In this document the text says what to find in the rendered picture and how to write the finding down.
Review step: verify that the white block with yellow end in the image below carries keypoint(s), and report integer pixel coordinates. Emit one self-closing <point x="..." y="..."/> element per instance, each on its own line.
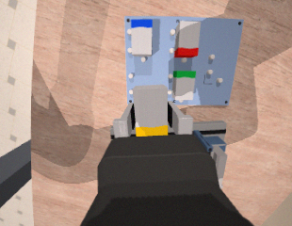
<point x="151" y="110"/>

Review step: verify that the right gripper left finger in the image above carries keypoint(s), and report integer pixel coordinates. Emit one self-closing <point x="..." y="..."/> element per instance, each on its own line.
<point x="124" y="126"/>

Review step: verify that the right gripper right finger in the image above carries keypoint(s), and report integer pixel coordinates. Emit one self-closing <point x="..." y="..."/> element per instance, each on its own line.
<point x="180" y="123"/>

